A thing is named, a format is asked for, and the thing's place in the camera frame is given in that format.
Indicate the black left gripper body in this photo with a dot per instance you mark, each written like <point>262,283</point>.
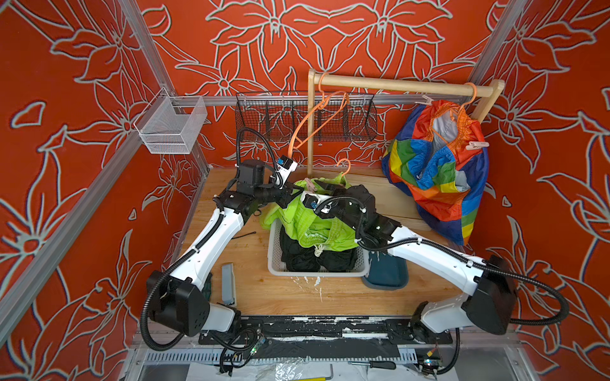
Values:
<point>269,193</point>

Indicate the lime green shorts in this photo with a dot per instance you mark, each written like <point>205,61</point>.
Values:
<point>302,225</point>

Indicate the orange hanger of green shorts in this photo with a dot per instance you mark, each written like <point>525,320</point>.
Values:
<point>344,165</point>

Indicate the black shorts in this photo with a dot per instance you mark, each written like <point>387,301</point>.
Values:
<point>298,258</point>

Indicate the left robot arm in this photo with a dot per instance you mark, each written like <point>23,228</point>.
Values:
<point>176,305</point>

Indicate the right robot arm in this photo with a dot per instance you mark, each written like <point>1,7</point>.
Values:
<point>488,287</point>

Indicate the rainbow striped shorts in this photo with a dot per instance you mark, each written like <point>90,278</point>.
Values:
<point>428,161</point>

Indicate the wooden clothes rack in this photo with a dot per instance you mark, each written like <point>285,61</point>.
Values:
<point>396,91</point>

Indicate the white plastic basket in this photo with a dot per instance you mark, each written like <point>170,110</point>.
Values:
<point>278,268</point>

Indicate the teal plastic tray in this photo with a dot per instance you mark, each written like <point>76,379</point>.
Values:
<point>386,273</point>

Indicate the grey rectangular block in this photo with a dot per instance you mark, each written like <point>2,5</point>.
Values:
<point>229,294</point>

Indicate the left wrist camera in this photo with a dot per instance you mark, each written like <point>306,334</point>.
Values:
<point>284,167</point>

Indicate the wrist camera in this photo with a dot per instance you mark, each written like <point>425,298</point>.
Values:
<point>312,200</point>
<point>284,167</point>

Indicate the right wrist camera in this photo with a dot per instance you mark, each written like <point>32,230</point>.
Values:
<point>312,200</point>

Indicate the black wire wall basket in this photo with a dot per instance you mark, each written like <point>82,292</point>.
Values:
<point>276,115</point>

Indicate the green handled screwdriver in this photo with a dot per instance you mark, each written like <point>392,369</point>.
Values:
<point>207,287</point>

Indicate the clear acrylic wall bin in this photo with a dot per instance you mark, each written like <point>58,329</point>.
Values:
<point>171,125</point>

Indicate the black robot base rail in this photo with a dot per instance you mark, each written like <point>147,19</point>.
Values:
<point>328,337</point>

